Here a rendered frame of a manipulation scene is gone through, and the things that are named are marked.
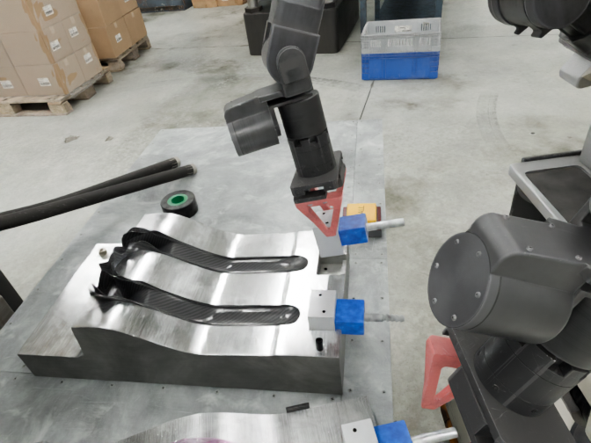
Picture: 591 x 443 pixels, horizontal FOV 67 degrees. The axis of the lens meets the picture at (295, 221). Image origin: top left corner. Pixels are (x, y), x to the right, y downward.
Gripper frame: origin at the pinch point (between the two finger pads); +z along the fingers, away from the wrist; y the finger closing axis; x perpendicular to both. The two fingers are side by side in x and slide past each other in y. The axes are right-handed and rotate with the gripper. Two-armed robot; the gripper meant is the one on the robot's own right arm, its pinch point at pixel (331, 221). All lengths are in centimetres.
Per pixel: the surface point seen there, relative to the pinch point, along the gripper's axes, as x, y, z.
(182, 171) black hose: -43, -40, 2
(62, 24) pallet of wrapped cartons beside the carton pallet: -247, -310, -47
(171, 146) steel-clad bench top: -54, -60, 1
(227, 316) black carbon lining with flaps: -17.1, 10.0, 7.8
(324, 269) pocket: -3.9, -2.3, 10.4
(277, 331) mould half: -8.7, 13.2, 8.6
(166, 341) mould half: -23.6, 16.5, 5.4
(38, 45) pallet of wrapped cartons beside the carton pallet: -258, -284, -38
